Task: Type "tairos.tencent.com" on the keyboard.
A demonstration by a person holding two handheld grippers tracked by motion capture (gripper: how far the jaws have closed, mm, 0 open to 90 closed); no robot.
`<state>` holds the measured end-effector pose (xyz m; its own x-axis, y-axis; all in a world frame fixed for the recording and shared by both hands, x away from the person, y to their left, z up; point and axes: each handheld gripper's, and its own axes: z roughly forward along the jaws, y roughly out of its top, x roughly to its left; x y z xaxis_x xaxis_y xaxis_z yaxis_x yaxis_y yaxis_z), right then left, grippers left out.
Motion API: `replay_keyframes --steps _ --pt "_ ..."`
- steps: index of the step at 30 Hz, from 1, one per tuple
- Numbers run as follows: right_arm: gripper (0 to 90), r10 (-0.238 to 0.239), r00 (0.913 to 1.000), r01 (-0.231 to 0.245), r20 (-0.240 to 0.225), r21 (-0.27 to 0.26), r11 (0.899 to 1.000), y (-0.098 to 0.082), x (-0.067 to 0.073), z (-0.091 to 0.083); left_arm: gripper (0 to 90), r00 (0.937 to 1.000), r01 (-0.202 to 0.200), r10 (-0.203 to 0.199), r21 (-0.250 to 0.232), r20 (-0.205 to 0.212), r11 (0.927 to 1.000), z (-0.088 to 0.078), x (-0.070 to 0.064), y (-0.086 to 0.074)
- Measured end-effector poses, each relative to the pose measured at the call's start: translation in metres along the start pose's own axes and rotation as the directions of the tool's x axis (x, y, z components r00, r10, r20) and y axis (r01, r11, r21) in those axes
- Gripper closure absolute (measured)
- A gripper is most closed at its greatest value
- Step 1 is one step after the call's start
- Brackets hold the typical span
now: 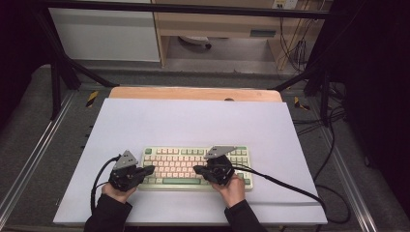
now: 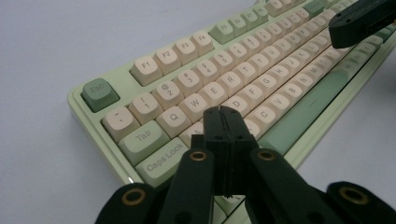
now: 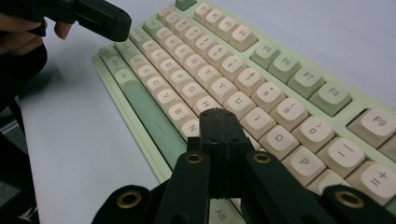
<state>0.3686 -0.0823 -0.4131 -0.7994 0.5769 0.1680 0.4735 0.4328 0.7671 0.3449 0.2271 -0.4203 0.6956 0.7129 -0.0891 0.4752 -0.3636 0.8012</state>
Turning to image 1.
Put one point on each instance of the person's right hand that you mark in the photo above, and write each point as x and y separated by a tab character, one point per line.
232	193

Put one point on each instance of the aluminium rail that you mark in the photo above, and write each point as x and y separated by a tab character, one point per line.
35	158
351	183

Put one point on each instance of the white cabinet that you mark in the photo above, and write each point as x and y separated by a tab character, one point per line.
103	35

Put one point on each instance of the green and cream keyboard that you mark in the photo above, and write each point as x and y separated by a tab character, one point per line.
174	164

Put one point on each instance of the wooden desk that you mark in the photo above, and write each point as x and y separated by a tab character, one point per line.
209	24

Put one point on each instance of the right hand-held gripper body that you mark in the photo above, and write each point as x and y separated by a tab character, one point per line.
222	169

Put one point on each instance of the person's left hand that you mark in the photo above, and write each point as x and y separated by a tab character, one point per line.
117	195

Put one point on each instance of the white power strip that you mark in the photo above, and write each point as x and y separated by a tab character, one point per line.
285	4

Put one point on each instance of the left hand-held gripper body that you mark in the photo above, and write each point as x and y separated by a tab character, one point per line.
124	179

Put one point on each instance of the white board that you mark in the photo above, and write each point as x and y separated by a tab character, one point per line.
193	125

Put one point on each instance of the black metal frame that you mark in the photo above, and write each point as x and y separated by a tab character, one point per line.
193	9

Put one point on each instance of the yellow and black tape strip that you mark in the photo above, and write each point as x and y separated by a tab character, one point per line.
301	104
92	99

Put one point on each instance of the office chair base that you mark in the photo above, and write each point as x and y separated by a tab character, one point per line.
195	40

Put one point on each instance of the wooden table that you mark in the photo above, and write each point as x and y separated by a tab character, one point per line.
193	94

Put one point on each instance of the dark curtain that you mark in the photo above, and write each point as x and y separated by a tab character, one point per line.
16	48
380	80

